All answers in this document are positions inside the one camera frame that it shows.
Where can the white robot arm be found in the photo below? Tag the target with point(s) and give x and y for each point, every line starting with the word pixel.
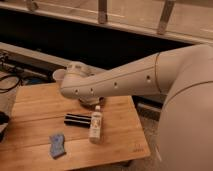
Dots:
pixel 185 77

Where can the black bowl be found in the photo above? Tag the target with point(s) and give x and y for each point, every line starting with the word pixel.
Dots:
pixel 88 102

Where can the black rectangular box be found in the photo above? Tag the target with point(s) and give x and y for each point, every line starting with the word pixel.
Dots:
pixel 73 119

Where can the white plastic bottle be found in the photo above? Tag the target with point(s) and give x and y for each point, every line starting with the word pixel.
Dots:
pixel 95 125

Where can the white paper cup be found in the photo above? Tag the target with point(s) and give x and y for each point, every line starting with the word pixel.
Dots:
pixel 58 75

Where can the black object at left edge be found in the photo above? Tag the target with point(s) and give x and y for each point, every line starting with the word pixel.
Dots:
pixel 4 119

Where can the metal railing post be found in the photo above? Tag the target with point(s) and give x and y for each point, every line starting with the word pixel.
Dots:
pixel 102 11
pixel 165 16

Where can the metal railing post right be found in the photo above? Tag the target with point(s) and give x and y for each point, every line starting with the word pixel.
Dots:
pixel 165 16

